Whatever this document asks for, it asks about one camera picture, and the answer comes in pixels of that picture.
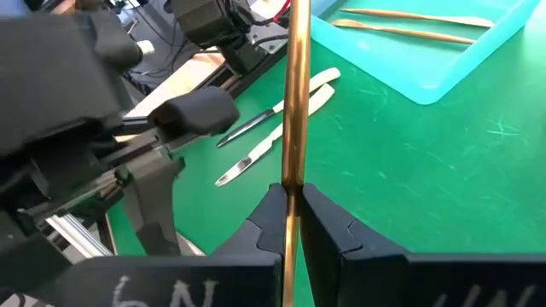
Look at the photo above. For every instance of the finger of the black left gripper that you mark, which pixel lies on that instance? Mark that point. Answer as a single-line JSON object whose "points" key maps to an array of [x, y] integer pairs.
{"points": [[153, 204], [196, 111]]}

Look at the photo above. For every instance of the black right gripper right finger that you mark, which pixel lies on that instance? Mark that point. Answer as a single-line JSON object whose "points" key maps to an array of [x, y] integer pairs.
{"points": [[384, 281]]}

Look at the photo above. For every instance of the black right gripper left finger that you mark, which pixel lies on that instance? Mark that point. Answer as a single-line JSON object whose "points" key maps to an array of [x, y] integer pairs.
{"points": [[192, 281]]}

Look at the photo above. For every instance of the wooden chopsticks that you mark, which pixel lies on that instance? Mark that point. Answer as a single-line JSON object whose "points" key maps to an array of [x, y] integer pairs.
{"points": [[405, 33]]}

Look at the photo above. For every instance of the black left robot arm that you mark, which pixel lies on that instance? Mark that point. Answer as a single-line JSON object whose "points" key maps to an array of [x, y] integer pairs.
{"points": [[213, 25]]}

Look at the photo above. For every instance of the green table mat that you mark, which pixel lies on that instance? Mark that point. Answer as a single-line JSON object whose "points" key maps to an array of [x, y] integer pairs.
{"points": [[426, 170]]}

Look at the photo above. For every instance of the teal plastic bin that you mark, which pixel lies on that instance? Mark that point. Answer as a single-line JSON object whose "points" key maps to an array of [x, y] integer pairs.
{"points": [[384, 64]]}

